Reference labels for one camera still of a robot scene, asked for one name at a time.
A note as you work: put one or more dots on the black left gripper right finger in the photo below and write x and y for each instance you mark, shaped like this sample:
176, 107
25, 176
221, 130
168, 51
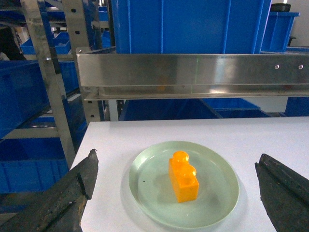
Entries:
284, 194

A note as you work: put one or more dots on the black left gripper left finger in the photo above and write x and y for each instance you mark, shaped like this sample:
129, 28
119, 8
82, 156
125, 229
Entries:
60, 208

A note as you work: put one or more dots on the yellow toy block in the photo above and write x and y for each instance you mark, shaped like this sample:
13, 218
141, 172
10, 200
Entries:
183, 177

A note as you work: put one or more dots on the green round plate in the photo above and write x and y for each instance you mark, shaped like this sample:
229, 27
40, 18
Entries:
151, 188

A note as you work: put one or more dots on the blue bin lower shelf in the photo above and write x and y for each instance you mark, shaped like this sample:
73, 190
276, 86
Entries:
183, 109

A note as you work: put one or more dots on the large blue bin right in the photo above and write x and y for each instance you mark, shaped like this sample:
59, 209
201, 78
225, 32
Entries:
278, 30

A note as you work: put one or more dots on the large blue bin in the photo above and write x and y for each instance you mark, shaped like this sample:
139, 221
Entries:
189, 26
278, 30

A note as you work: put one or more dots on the large blue bin left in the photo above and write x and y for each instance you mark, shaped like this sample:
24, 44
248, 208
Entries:
189, 26

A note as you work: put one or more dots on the stainless steel shelf rail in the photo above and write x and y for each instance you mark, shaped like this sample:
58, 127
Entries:
107, 75

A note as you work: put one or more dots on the steel rack upright post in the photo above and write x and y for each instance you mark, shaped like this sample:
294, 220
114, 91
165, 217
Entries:
39, 29

